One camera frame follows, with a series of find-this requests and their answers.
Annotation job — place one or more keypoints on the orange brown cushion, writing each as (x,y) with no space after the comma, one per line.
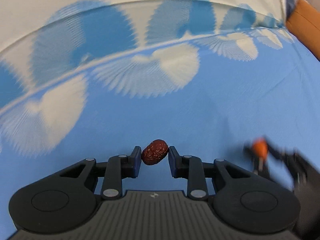
(304,23)

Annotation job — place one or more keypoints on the blue patterned bed sheet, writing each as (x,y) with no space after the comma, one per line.
(91,78)

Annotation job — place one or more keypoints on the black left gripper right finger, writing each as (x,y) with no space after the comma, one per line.
(190,168)

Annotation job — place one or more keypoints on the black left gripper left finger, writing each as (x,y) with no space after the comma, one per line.
(118,168)

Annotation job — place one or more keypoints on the blue fabric sofa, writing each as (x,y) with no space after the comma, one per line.
(290,5)

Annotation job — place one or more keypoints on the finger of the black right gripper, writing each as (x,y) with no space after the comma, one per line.
(259,164)
(282,152)

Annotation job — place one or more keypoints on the orange tangerine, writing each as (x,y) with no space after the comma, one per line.
(260,148)

